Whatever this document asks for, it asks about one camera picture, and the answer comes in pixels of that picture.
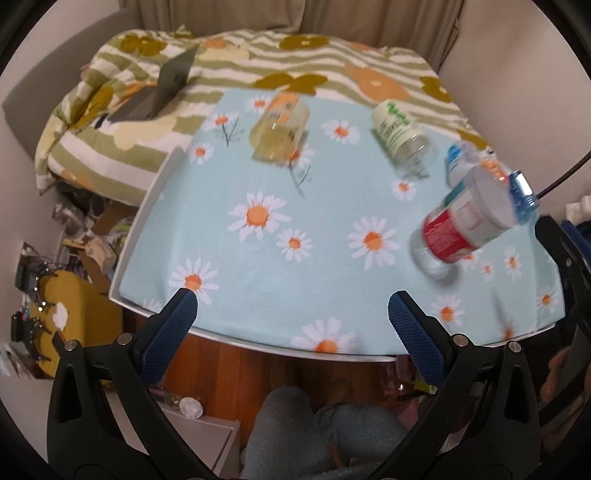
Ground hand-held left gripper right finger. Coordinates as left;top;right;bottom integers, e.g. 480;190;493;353
369;290;542;480

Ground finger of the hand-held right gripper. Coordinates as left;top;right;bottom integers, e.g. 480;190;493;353
534;215;591;305

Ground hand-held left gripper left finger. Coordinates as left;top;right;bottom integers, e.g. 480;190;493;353
46;287;218;480

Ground clear cup red label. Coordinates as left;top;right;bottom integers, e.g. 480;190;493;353
410;167;518;278

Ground clear cup green label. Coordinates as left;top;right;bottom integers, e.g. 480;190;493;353
370;99;439;178

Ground clear cup orange label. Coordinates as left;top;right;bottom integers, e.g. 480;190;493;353
249;92;311;163

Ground person's right hand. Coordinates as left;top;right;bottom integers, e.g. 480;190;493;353
539;345;575;404

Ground white object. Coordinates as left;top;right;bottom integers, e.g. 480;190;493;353
566;195;591;223

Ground blue plastic bottle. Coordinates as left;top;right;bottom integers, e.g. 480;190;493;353
505;170;542;225

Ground clear bottle white cap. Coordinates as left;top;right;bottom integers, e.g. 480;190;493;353
159;392;205;419

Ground yellow stool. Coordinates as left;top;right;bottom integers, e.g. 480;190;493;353
28;270;123;380

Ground white cabinet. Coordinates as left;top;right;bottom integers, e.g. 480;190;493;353
104;392;242;480

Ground clear bottle blue label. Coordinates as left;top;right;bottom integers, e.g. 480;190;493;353
444;141;491;186

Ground light blue daisy tablecloth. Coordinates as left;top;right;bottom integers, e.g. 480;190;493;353
117;88;568;357

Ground person's grey trousers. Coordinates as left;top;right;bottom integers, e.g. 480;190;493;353
239;385;416;480

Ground green striped flower blanket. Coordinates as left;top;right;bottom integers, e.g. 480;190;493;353
34;28;498;205

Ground grey laptop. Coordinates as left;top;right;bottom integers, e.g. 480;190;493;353
106;44;200;123

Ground beige curtain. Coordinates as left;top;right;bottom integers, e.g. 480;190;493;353
134;0;462;52

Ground black cable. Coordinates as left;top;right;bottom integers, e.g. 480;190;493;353
538;156;591;200

